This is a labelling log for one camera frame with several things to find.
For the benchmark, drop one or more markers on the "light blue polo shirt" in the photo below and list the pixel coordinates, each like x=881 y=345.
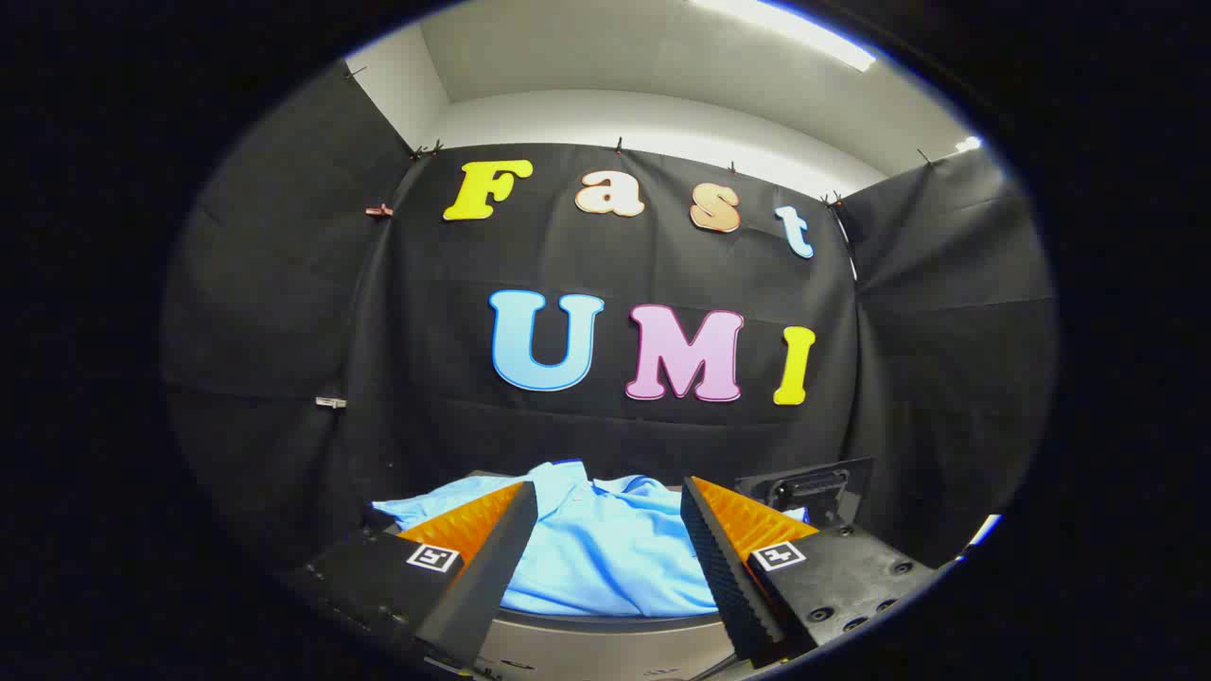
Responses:
x=605 y=549

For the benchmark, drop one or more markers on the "pink backdrop clip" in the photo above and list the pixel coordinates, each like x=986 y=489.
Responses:
x=379 y=210

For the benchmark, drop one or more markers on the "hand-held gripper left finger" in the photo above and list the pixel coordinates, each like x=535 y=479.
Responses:
x=492 y=567

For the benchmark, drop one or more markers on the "grey box stand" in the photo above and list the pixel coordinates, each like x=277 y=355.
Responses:
x=605 y=648

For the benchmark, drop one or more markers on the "silver backdrop clip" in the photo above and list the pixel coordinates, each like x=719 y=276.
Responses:
x=331 y=403

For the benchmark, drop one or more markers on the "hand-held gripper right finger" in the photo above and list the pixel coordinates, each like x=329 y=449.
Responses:
x=719 y=567

